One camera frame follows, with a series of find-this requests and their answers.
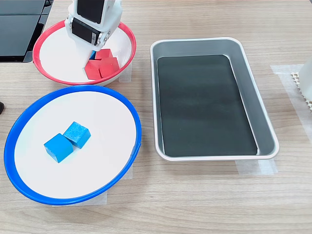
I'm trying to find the red cube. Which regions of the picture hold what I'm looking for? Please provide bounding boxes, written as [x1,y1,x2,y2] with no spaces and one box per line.
[98,57,120,78]
[84,59,102,80]
[95,48,114,60]

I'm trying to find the red rimmed white plate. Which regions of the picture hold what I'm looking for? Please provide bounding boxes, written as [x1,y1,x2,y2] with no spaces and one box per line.
[32,19,137,86]

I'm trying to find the clear tape strip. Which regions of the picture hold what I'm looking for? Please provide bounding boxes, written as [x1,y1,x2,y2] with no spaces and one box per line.
[52,190,108,207]
[121,164,134,181]
[118,62,134,83]
[235,159,279,175]

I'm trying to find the blue rimmed white plate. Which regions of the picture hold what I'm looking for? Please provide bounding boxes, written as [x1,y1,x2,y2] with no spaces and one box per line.
[3,84,142,206]

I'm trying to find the black glossy device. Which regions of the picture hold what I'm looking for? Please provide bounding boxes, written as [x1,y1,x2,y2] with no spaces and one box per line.
[0,0,53,63]

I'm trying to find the black mat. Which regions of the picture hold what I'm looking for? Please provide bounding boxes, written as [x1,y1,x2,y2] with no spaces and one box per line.
[157,54,258,157]

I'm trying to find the steel tray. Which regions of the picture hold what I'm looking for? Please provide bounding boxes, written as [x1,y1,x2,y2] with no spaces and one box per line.
[150,37,280,162]

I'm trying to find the pale perforated plate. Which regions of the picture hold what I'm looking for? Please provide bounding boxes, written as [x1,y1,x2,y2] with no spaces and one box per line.
[290,72,312,114]

